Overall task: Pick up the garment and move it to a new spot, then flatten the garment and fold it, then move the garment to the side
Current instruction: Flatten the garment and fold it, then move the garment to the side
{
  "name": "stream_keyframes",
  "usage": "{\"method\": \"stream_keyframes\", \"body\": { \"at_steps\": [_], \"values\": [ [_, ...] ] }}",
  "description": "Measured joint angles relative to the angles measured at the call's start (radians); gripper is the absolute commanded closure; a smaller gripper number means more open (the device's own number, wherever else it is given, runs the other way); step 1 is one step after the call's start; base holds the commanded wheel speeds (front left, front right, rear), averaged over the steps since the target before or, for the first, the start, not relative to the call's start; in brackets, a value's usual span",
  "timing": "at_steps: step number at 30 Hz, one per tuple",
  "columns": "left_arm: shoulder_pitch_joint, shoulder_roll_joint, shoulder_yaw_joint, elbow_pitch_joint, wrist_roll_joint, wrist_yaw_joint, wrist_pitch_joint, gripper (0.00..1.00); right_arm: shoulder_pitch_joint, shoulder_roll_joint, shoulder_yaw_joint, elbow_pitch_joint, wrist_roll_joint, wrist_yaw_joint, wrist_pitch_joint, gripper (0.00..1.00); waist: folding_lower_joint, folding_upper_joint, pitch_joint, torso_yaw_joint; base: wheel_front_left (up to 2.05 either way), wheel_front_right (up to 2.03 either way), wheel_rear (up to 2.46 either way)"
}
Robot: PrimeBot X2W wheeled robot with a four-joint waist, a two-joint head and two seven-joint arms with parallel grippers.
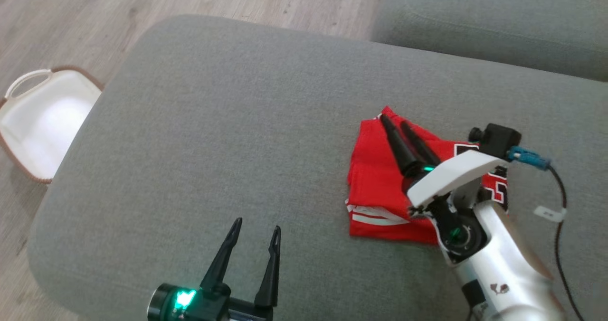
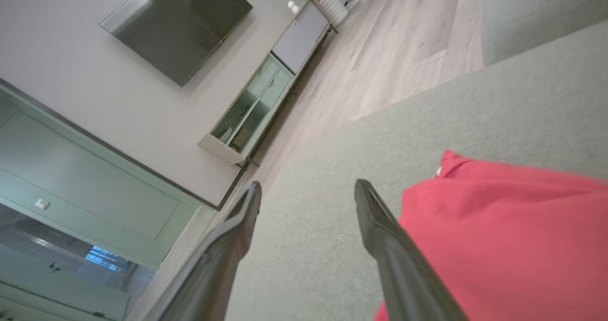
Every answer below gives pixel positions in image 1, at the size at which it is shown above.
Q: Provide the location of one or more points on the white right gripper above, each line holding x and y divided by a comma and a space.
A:
451, 176

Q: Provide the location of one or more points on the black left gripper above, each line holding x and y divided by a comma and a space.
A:
199, 304

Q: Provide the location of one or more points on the red jersey with white sleeves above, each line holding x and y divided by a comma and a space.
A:
375, 169

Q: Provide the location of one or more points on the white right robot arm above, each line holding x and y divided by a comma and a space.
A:
498, 269

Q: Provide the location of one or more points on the large grey sofa seat cushion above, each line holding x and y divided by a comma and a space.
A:
237, 145

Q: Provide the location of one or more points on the grey sofa side cushion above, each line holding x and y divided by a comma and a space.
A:
498, 22

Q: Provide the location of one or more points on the white laundry basket brown rim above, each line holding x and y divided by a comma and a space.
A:
42, 121

